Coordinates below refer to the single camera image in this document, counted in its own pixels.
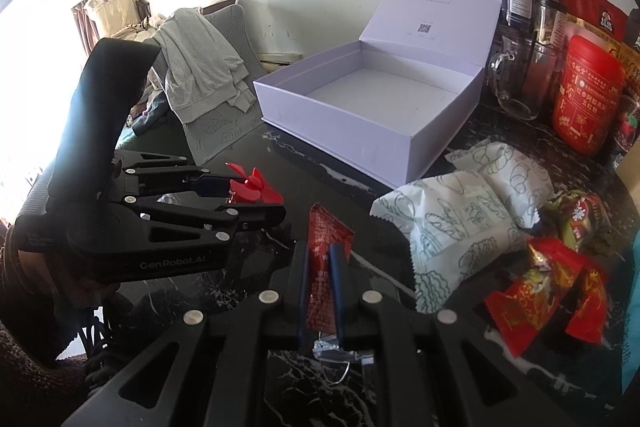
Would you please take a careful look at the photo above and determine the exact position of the grey garment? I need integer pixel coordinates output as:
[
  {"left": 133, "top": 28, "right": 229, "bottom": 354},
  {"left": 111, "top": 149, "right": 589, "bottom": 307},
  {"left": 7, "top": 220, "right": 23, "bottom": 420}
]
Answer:
[{"left": 152, "top": 8, "right": 257, "bottom": 126}]

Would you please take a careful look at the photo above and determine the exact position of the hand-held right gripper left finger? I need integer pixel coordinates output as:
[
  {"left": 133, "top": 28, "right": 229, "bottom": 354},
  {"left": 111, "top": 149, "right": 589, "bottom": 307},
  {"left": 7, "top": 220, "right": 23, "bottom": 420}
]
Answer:
[{"left": 60, "top": 243, "right": 310, "bottom": 427}]

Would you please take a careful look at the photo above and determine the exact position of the glass mug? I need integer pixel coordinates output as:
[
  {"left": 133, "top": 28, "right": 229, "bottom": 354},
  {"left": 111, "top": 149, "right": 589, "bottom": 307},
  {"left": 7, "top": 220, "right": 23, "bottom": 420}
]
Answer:
[{"left": 487, "top": 33, "right": 537, "bottom": 105}]

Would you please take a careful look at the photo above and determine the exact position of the clear glass jar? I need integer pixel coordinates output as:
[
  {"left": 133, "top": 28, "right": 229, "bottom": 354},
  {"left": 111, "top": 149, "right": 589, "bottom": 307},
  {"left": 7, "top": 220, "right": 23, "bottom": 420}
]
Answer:
[{"left": 532, "top": 0, "right": 567, "bottom": 48}]

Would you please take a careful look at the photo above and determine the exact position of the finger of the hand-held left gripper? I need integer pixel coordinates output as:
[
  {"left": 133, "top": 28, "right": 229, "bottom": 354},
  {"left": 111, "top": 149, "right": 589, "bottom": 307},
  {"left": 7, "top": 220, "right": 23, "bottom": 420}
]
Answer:
[
  {"left": 115, "top": 193, "right": 287, "bottom": 243},
  {"left": 112, "top": 150, "right": 236, "bottom": 198}
]

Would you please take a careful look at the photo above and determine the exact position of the black oatmeal bag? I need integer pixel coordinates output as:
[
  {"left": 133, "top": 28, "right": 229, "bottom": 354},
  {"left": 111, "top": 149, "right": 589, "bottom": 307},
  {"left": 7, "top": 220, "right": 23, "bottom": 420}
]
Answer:
[{"left": 625, "top": 7, "right": 640, "bottom": 54}]

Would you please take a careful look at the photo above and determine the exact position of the glass tumbler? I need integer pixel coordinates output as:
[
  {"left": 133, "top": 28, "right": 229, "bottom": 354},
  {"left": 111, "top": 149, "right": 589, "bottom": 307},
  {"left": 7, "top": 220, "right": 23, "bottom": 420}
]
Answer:
[{"left": 500, "top": 42, "right": 559, "bottom": 120}]

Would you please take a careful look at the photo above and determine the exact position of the red twisted candy wrapper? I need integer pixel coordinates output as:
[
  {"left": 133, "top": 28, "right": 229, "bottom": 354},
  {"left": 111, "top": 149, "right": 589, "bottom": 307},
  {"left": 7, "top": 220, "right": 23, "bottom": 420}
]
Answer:
[{"left": 225, "top": 163, "right": 285, "bottom": 208}]

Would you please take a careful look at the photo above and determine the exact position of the clear plastic scrap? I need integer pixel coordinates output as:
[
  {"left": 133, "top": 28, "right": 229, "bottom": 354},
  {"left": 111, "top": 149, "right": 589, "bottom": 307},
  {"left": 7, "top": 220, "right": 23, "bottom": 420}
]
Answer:
[{"left": 312, "top": 333, "right": 376, "bottom": 366}]

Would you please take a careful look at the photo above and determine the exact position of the white bread packet green print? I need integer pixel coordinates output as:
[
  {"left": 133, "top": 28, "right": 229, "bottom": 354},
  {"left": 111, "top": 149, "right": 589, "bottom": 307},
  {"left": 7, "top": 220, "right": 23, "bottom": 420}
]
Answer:
[{"left": 370, "top": 174, "right": 532, "bottom": 314}]

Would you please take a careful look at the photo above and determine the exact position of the red oatmeal bag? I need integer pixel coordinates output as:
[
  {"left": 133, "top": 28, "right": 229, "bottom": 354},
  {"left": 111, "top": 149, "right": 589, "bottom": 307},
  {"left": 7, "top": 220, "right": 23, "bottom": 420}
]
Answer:
[{"left": 557, "top": 0, "right": 629, "bottom": 42}]

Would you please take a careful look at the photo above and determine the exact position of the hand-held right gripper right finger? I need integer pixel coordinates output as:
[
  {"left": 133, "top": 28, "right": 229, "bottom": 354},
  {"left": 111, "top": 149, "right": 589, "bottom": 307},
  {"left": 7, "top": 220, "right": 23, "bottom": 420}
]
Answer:
[{"left": 329, "top": 244, "right": 596, "bottom": 427}]

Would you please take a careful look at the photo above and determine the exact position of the green red snack packet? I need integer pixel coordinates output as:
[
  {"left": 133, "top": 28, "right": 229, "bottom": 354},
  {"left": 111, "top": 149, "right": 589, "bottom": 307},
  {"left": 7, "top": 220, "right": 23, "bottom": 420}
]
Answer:
[{"left": 544, "top": 189, "right": 619, "bottom": 254}]

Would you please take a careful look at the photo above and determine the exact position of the person's left hand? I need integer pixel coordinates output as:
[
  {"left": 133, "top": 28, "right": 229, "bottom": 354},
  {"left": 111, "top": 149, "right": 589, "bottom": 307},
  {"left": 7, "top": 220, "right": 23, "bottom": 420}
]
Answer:
[{"left": 17, "top": 251, "right": 118, "bottom": 310}]

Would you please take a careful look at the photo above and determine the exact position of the blue plastic bag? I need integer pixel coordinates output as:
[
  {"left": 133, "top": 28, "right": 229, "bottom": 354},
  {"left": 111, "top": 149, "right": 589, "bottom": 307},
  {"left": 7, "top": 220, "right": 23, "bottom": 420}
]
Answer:
[{"left": 617, "top": 242, "right": 640, "bottom": 403}]

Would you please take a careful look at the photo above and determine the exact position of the silver white snack packet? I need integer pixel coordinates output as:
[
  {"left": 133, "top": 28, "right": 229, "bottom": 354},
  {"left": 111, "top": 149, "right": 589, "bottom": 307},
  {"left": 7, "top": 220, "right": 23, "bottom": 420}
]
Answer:
[{"left": 445, "top": 139, "right": 556, "bottom": 228}]

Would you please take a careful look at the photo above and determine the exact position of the red canister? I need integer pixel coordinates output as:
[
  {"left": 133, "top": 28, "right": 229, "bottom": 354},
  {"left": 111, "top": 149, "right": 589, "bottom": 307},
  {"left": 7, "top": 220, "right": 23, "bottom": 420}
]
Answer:
[{"left": 552, "top": 35, "right": 628, "bottom": 156}]

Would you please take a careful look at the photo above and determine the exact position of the red gold candy packet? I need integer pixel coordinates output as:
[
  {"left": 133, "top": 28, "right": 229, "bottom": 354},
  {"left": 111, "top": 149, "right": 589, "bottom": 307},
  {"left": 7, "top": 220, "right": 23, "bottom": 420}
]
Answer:
[
  {"left": 565, "top": 257, "right": 609, "bottom": 346},
  {"left": 484, "top": 238, "right": 587, "bottom": 359}
]

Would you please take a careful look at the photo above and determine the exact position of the red berry packet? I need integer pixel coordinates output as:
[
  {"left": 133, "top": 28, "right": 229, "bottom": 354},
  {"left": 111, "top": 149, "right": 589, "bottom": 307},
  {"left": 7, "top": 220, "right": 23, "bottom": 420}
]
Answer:
[{"left": 612, "top": 92, "right": 640, "bottom": 168}]

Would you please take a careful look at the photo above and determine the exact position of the lavender gift box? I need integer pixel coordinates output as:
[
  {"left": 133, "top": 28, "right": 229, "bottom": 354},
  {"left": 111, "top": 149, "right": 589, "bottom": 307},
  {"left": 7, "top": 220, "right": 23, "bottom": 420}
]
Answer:
[{"left": 253, "top": 0, "right": 506, "bottom": 190}]

